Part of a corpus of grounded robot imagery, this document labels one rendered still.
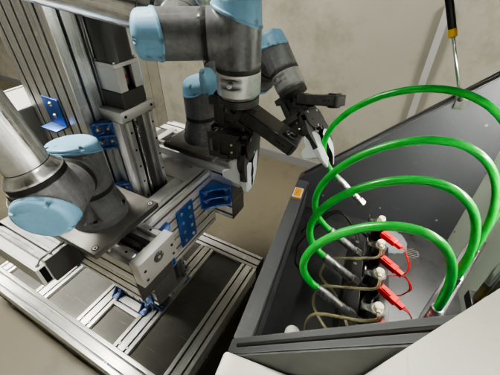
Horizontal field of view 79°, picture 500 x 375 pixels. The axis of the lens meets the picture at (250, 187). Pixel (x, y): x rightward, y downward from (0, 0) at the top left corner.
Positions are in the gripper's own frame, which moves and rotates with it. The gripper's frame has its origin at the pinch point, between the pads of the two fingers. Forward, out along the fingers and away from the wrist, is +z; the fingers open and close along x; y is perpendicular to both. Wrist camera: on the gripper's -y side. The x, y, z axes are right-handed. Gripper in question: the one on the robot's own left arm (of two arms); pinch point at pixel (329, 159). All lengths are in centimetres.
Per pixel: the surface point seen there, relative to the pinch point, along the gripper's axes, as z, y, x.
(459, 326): 22.3, -26.0, 32.9
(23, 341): 24, 173, 57
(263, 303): 25.6, 19.1, 21.4
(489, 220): 21.2, -25.7, 2.1
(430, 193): 21.9, -5.0, -39.3
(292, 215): 11.3, 24.6, -7.1
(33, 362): 35, 162, 57
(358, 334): 26.3, -10.3, 29.6
